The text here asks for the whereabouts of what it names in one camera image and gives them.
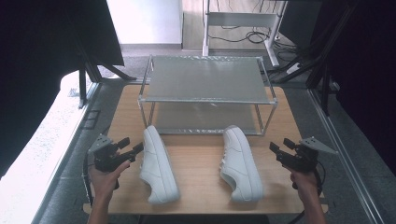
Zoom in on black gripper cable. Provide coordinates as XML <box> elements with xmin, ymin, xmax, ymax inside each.
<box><xmin>81</xmin><ymin>151</ymin><xmax>94</xmax><ymax>207</ymax></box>
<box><xmin>288</xmin><ymin>160</ymin><xmax>327</xmax><ymax>224</ymax></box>

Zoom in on black floor cables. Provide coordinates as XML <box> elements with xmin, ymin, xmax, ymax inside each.
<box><xmin>207</xmin><ymin>0</ymin><xmax>301</xmax><ymax>63</ymax></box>

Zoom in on dark floor socket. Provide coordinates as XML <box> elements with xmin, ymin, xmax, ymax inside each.
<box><xmin>80</xmin><ymin>108</ymin><xmax>102</xmax><ymax>131</ymax></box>

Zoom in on aluminium floor rail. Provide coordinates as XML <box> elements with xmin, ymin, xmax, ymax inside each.
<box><xmin>307</xmin><ymin>88</ymin><xmax>385</xmax><ymax>224</ymax></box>
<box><xmin>31</xmin><ymin>81</ymin><xmax>102</xmax><ymax>224</ymax></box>

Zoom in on grey two-tier shoe rack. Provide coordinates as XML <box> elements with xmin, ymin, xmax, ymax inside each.
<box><xmin>137</xmin><ymin>55</ymin><xmax>278</xmax><ymax>136</ymax></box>

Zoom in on white power strip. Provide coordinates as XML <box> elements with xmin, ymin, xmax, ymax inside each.
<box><xmin>285</xmin><ymin>63</ymin><xmax>302</xmax><ymax>76</ymax></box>

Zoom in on person's left hand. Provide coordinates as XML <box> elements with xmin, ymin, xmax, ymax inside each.
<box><xmin>88</xmin><ymin>160</ymin><xmax>132</xmax><ymax>203</ymax></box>

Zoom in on black curtain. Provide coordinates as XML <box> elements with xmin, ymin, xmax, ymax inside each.
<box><xmin>0</xmin><ymin>0</ymin><xmax>125</xmax><ymax>179</ymax></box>
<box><xmin>311</xmin><ymin>0</ymin><xmax>396</xmax><ymax>176</ymax></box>

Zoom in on white sneaker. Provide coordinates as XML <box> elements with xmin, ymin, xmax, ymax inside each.
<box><xmin>219</xmin><ymin>124</ymin><xmax>264</xmax><ymax>203</ymax></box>
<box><xmin>138</xmin><ymin>124</ymin><xmax>181</xmax><ymax>205</ymax></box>

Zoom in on white speckled board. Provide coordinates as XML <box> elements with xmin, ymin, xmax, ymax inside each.
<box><xmin>0</xmin><ymin>70</ymin><xmax>95</xmax><ymax>224</ymax></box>

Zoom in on black metal stand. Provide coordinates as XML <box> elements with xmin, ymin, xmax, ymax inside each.
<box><xmin>270</xmin><ymin>0</ymin><xmax>332</xmax><ymax>117</ymax></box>
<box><xmin>74</xmin><ymin>55</ymin><xmax>138</xmax><ymax>110</ymax></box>

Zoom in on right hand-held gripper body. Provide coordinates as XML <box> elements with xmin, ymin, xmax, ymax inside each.
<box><xmin>276</xmin><ymin>136</ymin><xmax>339</xmax><ymax>174</ymax></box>

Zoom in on white desk frame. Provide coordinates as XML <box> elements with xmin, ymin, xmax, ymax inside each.
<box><xmin>201</xmin><ymin>0</ymin><xmax>290</xmax><ymax>68</ymax></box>

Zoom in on person's right hand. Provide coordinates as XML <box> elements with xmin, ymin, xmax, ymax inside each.
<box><xmin>283</xmin><ymin>165</ymin><xmax>320</xmax><ymax>203</ymax></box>

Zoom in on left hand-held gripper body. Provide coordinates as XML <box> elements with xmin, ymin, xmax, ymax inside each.
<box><xmin>88</xmin><ymin>133</ymin><xmax>136</xmax><ymax>174</ymax></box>

